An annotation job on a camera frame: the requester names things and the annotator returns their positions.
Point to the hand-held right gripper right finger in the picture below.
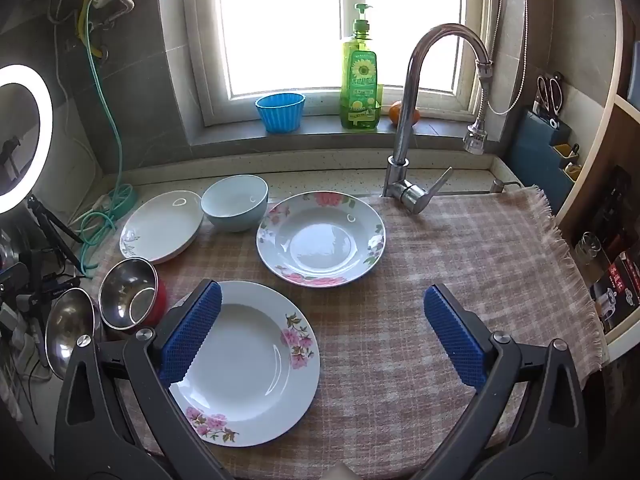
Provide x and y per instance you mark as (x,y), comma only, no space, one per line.
(455,335)

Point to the orange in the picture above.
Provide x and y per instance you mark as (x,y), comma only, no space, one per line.
(394,112)

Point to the blue fluted silicone cup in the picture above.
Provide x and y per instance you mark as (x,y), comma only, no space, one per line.
(280,115)

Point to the plain steel bowl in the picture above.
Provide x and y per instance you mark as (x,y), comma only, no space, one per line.
(67,325)

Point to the blue knife holder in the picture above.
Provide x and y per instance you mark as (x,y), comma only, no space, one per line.
(535,150)

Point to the white oval plate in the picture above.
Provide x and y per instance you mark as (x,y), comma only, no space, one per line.
(160,230)

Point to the wooden shelf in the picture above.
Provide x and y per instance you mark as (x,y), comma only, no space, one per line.
(590,175)

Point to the green dish soap bottle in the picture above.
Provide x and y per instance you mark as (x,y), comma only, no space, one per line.
(360,85)

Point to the pink checkered cloth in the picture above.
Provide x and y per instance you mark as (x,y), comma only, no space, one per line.
(400,260)

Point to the red steel bowl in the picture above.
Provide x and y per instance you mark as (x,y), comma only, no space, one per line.
(125,290)

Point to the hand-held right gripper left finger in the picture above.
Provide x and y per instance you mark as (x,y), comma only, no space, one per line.
(192,332)

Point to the drinking glass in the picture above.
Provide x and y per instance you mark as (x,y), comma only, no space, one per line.
(587,250)

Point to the light blue bowl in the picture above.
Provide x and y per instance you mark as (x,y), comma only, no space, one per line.
(235,205)

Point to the black camera rig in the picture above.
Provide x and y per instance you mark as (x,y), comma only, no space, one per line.
(30,290)

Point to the chrome faucet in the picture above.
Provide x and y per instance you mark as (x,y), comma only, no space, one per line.
(402,135)

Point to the black scissors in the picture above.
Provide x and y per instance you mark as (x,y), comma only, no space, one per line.
(550,95)

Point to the yellow pipe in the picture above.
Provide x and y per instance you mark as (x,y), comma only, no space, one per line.
(81,20)

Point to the black tripod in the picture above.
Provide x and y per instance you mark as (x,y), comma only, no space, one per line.
(50,232)

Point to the white window frame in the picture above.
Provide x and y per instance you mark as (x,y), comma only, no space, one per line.
(200,60)

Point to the rose-rimmed white floral plate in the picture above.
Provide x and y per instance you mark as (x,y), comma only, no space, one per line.
(320,245)

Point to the small-flower white floral plate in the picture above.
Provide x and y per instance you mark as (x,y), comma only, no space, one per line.
(250,360)

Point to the faucet sprayer head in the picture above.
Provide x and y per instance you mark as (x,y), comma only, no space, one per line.
(475,139)

